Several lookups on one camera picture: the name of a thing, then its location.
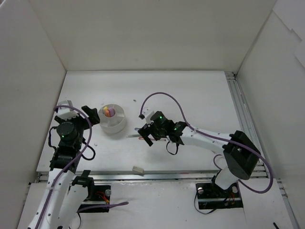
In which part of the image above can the green-grey pen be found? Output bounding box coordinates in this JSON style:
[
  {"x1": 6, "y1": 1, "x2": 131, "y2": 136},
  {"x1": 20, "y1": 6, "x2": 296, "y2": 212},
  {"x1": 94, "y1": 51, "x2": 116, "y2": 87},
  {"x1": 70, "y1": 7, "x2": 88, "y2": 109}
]
[{"x1": 126, "y1": 134, "x2": 141, "y2": 138}]

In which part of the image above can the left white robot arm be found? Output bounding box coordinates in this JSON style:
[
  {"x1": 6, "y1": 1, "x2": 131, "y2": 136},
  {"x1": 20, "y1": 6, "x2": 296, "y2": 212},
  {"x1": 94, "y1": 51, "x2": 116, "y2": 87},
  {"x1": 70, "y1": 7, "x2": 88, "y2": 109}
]
[{"x1": 28, "y1": 104, "x2": 100, "y2": 229}]

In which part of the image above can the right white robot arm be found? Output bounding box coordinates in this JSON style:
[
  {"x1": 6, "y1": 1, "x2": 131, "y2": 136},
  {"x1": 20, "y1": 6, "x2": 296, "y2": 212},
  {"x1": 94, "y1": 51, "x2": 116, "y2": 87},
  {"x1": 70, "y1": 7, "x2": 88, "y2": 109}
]
[{"x1": 138, "y1": 115, "x2": 261, "y2": 197}]

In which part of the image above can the red gel pen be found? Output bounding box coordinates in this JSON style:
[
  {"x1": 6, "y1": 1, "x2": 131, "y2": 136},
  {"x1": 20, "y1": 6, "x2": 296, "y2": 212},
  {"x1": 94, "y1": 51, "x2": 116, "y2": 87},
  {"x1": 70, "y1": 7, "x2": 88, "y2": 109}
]
[{"x1": 138, "y1": 137, "x2": 167, "y2": 142}]

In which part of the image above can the white round divided container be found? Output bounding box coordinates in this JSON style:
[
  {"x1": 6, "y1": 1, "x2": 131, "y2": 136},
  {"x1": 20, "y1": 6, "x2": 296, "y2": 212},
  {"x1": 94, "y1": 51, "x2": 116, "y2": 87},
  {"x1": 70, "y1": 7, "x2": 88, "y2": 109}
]
[{"x1": 98, "y1": 104, "x2": 127, "y2": 135}]

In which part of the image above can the white eraser block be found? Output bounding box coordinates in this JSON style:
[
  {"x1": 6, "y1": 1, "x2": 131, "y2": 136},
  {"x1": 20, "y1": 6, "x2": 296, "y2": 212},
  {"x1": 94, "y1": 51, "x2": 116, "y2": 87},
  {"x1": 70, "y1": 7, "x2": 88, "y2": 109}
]
[{"x1": 132, "y1": 166, "x2": 144, "y2": 174}]

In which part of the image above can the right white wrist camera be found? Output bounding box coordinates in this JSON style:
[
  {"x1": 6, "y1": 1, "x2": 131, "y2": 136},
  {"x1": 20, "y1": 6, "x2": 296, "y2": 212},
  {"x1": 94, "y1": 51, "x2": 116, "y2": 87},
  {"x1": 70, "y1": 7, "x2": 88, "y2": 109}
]
[{"x1": 139, "y1": 107, "x2": 155, "y2": 124}]

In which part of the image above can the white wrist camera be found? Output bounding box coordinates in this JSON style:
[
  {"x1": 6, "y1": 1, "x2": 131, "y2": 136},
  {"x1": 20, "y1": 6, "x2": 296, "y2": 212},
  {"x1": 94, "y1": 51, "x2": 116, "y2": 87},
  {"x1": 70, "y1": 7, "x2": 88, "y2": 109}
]
[
  {"x1": 139, "y1": 107, "x2": 155, "y2": 124},
  {"x1": 54, "y1": 100, "x2": 79, "y2": 121}
]

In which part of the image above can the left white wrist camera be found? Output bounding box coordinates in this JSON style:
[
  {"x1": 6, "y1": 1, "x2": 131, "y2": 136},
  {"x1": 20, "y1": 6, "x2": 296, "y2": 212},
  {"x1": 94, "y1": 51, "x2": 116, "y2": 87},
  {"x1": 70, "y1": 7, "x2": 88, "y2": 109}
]
[{"x1": 54, "y1": 100, "x2": 79, "y2": 121}]

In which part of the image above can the front aluminium rail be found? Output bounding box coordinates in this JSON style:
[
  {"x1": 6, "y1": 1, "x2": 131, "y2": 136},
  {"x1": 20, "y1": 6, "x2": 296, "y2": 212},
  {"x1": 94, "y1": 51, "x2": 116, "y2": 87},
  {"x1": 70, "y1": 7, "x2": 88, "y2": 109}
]
[{"x1": 35, "y1": 169, "x2": 267, "y2": 182}]

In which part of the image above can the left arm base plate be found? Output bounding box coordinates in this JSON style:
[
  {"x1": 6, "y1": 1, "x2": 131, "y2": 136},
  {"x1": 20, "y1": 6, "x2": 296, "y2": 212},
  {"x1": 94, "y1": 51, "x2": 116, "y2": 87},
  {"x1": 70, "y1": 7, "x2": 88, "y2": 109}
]
[{"x1": 79, "y1": 184, "x2": 111, "y2": 210}]

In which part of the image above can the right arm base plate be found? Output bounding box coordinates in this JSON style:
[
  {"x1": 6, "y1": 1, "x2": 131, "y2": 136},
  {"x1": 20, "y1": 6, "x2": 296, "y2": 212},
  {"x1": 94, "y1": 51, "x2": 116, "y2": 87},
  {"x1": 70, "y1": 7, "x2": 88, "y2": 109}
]
[{"x1": 194, "y1": 183, "x2": 244, "y2": 212}]

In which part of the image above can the aluminium table rail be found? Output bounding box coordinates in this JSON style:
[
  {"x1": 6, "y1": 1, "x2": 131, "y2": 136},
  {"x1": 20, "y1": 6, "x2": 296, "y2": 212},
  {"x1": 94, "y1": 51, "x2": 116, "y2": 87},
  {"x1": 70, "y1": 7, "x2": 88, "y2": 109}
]
[{"x1": 224, "y1": 71, "x2": 300, "y2": 229}]

